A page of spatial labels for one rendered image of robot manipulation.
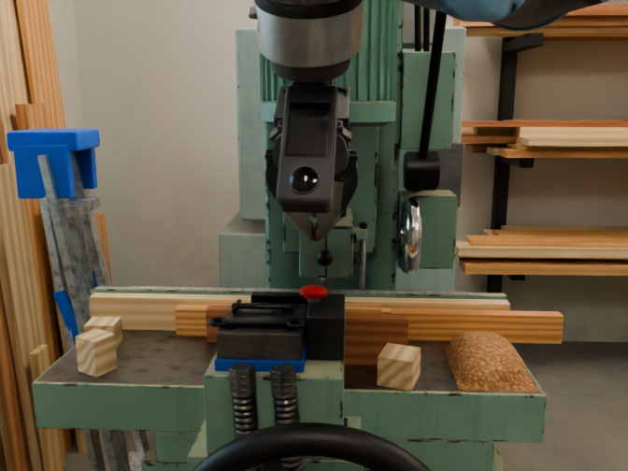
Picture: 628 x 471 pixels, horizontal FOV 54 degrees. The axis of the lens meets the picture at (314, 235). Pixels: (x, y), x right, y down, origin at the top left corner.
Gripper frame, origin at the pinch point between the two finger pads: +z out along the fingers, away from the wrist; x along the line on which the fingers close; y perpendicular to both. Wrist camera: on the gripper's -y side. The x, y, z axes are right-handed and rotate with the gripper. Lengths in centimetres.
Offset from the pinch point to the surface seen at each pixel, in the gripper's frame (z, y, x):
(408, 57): -0.7, 40.6, -12.0
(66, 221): 47, 54, 62
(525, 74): 98, 227, -84
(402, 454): 4.8, -22.0, -8.8
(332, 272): 12.9, 7.2, -1.6
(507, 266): 144, 142, -70
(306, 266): 12.3, 7.5, 1.8
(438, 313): 21.0, 7.8, -16.2
